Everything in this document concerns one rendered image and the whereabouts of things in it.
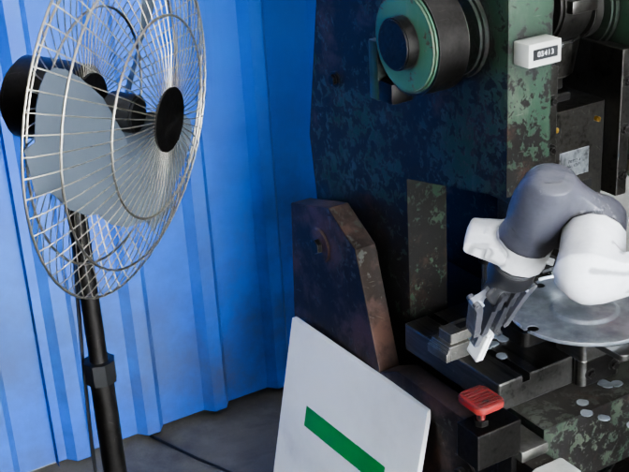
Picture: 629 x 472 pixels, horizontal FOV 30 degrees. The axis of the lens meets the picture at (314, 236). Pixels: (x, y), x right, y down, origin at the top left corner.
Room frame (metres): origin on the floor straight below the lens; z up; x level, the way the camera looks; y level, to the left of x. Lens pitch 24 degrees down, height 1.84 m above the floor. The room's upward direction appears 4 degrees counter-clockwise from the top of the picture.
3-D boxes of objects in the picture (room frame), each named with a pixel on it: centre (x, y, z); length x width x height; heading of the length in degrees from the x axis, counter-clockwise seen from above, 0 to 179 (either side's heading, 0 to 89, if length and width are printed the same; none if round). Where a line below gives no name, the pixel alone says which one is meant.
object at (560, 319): (1.97, -0.50, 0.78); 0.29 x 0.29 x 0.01
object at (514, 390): (2.08, -0.44, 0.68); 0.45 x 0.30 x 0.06; 120
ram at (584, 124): (2.05, -0.46, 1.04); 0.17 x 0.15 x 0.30; 30
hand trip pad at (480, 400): (1.72, -0.27, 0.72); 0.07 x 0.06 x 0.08; 30
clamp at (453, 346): (2.00, -0.29, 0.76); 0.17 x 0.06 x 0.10; 120
